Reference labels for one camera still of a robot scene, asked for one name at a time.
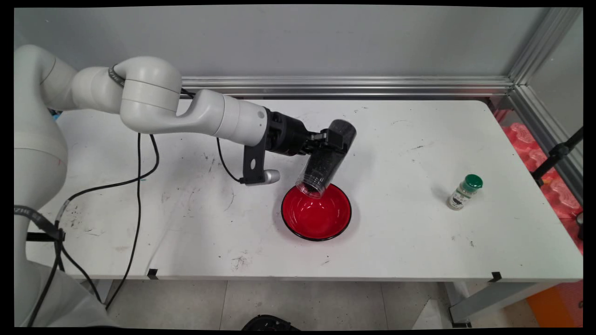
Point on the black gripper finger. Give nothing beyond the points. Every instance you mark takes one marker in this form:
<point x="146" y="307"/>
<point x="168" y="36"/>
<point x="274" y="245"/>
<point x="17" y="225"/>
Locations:
<point x="336" y="139"/>

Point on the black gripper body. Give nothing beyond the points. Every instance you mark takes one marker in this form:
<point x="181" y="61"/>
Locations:
<point x="286" y="135"/>

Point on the clear plastic jar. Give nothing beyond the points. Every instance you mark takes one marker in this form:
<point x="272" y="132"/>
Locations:
<point x="323" y="165"/>

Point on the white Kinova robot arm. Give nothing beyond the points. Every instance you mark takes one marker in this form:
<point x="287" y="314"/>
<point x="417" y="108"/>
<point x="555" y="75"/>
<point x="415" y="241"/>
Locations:
<point x="149" y="97"/>

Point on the red bowl with black rim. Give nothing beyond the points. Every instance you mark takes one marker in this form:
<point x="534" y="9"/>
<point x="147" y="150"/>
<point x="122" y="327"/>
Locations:
<point x="321" y="218"/>

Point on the small spice bottle green cap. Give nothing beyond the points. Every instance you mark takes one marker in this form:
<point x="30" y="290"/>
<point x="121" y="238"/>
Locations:
<point x="462" y="193"/>

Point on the red plastic wrapped packs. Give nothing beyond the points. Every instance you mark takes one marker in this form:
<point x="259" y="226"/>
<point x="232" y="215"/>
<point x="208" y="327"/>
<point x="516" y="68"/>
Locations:
<point x="521" y="137"/>

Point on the black round floor object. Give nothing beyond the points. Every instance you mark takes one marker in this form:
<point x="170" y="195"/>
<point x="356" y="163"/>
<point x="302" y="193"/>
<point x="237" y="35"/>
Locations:
<point x="267" y="323"/>

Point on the black tape piece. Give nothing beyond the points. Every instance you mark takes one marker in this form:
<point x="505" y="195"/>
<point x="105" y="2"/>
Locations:
<point x="152" y="274"/>
<point x="495" y="277"/>

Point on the black tripod stand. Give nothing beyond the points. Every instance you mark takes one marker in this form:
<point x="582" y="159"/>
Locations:
<point x="558" y="150"/>

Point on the grey metal table leg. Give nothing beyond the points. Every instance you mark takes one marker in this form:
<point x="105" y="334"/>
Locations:
<point x="493" y="298"/>

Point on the blue cloth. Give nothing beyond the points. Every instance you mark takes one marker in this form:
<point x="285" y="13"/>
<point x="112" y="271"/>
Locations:
<point x="55" y="115"/>

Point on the orange box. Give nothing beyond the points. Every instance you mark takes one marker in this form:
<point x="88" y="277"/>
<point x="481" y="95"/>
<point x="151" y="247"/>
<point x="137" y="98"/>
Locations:
<point x="554" y="307"/>

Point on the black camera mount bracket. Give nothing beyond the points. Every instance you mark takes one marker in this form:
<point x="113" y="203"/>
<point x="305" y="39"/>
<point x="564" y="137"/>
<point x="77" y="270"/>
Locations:
<point x="253" y="163"/>

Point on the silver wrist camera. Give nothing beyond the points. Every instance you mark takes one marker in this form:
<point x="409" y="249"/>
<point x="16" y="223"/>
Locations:
<point x="272" y="177"/>

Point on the aluminium frame rail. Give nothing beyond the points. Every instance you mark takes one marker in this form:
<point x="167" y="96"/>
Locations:
<point x="531" y="109"/>
<point x="372" y="86"/>

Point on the aluminium frame upright post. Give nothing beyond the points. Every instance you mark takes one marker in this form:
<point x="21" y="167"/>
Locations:
<point x="545" y="44"/>

